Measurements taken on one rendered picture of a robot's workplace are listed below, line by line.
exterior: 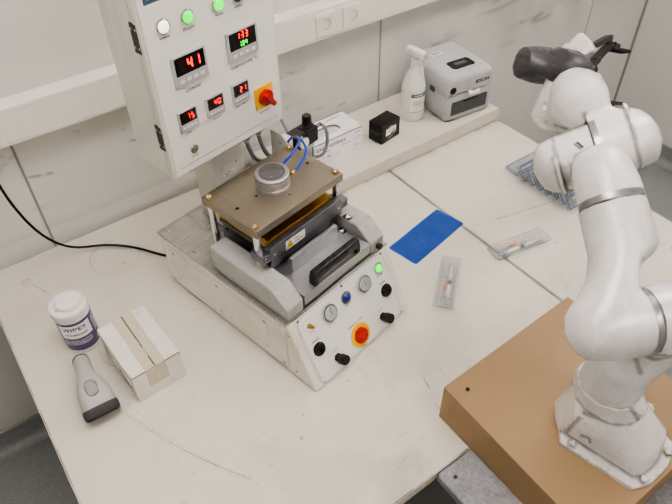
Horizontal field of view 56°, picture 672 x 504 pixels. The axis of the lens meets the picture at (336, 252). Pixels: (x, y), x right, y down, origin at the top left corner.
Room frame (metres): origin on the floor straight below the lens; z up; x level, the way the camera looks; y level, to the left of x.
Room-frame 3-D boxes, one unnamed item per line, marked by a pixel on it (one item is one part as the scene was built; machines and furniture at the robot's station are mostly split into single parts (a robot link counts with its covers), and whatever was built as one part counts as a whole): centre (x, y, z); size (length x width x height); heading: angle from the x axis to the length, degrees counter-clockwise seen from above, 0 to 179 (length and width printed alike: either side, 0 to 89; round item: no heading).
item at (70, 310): (0.98, 0.63, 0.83); 0.09 x 0.09 x 0.15
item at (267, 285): (0.97, 0.18, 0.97); 0.25 x 0.05 x 0.07; 47
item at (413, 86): (1.90, -0.28, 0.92); 0.09 x 0.08 x 0.25; 38
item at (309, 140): (1.37, 0.08, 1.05); 0.15 x 0.05 x 0.15; 137
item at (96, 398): (0.83, 0.57, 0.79); 0.20 x 0.08 x 0.08; 35
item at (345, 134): (1.71, 0.03, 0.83); 0.23 x 0.12 x 0.07; 126
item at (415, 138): (1.82, -0.16, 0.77); 0.84 x 0.30 x 0.04; 125
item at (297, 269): (1.09, 0.10, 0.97); 0.30 x 0.22 x 0.08; 47
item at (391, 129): (1.78, -0.17, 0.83); 0.09 x 0.06 x 0.07; 135
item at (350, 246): (1.00, 0.00, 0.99); 0.15 x 0.02 x 0.04; 137
